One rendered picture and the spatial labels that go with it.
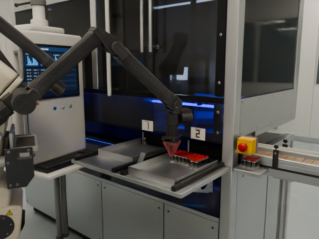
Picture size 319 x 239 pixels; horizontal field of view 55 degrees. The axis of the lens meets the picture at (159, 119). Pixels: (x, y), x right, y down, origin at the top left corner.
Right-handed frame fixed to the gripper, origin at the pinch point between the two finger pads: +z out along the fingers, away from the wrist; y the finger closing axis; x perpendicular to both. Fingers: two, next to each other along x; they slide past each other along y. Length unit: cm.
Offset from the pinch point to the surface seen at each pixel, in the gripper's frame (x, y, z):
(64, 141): 79, 15, 5
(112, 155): 33.7, -0.1, 4.9
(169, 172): -1.5, -7.0, 6.4
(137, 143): 36.8, 32.3, 6.7
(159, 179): -3.0, -20.8, 4.4
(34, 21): 87, 6, -66
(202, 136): -9.9, 15.8, -6.2
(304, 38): -51, 481, -84
